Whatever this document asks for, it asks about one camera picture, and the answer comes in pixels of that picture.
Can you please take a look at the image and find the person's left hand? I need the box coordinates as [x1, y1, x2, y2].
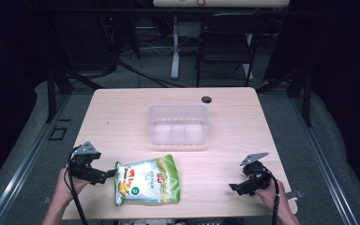
[54, 168, 91, 204]

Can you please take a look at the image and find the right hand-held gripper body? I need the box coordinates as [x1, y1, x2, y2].
[234, 152, 273, 197]

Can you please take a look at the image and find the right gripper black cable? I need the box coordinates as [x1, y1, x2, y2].
[263, 170, 281, 225]

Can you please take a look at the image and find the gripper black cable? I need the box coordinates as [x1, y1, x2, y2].
[63, 145, 90, 225]
[263, 170, 281, 225]

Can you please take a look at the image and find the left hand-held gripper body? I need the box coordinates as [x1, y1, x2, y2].
[67, 141, 108, 186]

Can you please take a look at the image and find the black metal stand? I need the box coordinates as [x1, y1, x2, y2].
[256, 52, 313, 128]
[45, 46, 104, 124]

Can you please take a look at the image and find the black floor cable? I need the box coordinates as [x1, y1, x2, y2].
[117, 60, 186, 89]

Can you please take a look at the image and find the green and white snack bag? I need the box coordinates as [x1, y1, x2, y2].
[113, 154, 181, 207]

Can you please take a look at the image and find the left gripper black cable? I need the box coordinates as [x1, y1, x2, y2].
[63, 145, 90, 225]

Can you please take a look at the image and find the person's right hand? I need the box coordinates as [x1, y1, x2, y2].
[254, 177, 288, 211]

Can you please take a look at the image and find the black folding chair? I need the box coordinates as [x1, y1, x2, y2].
[194, 12, 265, 88]

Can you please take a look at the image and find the white desk leg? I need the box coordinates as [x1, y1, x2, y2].
[170, 16, 182, 81]

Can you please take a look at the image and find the clear plastic container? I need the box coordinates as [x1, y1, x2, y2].
[146, 103, 211, 146]

